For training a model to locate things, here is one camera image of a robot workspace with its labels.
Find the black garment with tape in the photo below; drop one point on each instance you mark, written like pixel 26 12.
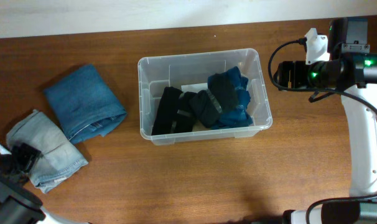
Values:
pixel 174 114

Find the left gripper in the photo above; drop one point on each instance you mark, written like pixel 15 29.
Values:
pixel 31 155

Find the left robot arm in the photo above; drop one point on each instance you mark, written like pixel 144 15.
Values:
pixel 17 204

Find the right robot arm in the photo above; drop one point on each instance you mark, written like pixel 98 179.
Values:
pixel 357 88

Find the small black garment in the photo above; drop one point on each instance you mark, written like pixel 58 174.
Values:
pixel 219 98

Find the clear plastic storage bin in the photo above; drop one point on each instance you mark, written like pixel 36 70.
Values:
pixel 189 70

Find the dark blue jeans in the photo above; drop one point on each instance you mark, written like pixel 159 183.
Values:
pixel 84 105

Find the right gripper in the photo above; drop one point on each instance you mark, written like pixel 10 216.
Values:
pixel 293 79

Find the light blue jeans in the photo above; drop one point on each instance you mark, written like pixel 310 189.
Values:
pixel 59 158

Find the navy blue garment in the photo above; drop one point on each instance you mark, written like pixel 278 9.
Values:
pixel 238 117

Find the white label in bin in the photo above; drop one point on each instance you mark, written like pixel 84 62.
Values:
pixel 194 87

